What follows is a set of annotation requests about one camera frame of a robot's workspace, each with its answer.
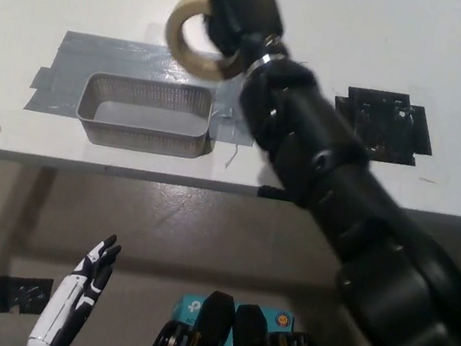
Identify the grey duct tape patch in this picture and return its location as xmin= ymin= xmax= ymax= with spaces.
xmin=23 ymin=25 xmax=270 ymax=148

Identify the small grey perforated container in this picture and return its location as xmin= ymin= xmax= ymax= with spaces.
xmin=72 ymin=68 xmax=221 ymax=163

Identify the beige masking tape roll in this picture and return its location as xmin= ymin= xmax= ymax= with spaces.
xmin=158 ymin=0 xmax=253 ymax=87

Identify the black floor tape patch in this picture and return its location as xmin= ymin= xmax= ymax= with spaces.
xmin=0 ymin=270 xmax=55 ymax=321

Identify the black tape square patch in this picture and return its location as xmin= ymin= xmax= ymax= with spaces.
xmin=326 ymin=82 xmax=441 ymax=171

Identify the small black tape piece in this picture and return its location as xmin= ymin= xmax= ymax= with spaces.
xmin=256 ymin=183 xmax=289 ymax=203

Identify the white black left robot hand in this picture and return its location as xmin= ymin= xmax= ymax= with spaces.
xmin=25 ymin=222 xmax=124 ymax=346

